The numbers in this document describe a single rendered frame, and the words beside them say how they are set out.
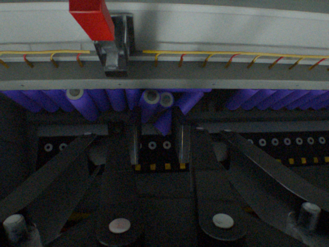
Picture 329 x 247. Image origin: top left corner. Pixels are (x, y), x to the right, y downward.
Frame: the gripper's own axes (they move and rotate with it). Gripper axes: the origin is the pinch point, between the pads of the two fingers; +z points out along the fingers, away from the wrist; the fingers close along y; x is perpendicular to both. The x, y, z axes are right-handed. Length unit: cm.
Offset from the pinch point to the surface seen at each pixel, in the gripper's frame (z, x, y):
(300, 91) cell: 3.9, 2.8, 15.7
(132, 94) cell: 3.5, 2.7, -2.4
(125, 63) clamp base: -1.5, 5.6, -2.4
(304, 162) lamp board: 9.2, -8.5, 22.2
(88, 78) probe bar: -0.1, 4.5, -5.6
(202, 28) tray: -1.6, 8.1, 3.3
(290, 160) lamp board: 9.4, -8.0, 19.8
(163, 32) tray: -1.2, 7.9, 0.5
